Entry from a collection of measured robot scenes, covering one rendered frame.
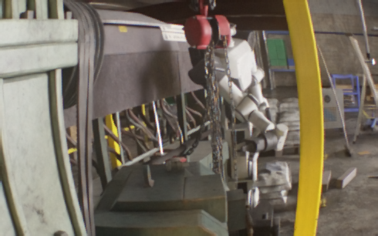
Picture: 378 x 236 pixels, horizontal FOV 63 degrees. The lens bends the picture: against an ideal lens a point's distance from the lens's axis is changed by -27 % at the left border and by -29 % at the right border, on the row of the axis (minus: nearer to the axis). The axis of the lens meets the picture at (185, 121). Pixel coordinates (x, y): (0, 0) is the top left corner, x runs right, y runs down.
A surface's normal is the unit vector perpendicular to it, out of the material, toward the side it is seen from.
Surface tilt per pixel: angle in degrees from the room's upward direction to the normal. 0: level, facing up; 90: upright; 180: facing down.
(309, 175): 90
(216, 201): 90
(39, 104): 90
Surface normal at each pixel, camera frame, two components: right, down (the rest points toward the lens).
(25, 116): 0.93, -0.04
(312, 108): -0.35, 0.15
